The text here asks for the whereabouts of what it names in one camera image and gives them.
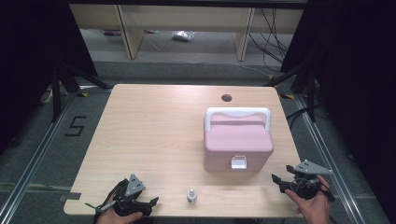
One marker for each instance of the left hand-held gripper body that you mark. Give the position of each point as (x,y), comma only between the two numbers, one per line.
(134,186)

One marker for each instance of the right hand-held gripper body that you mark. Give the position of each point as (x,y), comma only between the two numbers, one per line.
(308,186)

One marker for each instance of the small white bottle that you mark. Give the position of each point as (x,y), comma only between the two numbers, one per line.
(191,196)

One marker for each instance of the person's right hand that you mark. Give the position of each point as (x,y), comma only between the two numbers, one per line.
(316,208)

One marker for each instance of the person's left hand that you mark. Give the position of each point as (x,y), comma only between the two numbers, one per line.
(115,218)

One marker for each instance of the black tape strip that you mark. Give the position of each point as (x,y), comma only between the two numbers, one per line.
(71,196)

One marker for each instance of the black curtain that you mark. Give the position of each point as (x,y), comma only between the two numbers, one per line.
(358,77)
(31,46)

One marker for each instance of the clear plastic bag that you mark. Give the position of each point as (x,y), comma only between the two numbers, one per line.
(183,35)

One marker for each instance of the aluminium floor rail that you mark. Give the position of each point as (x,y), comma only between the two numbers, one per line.
(34,158)
(330,168)

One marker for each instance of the light wooden desk frame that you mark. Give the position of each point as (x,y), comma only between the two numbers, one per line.
(186,17)

